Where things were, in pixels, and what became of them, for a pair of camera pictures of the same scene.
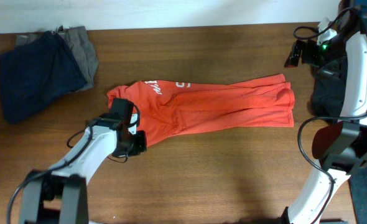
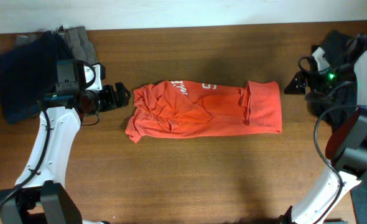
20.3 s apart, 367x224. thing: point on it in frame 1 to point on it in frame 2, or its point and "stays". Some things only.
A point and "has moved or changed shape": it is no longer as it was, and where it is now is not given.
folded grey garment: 78,40 stays
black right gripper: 308,47 to 301,77
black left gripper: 141,144 to 110,99
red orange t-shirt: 165,106 has moved or changed shape
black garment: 329,87 stays
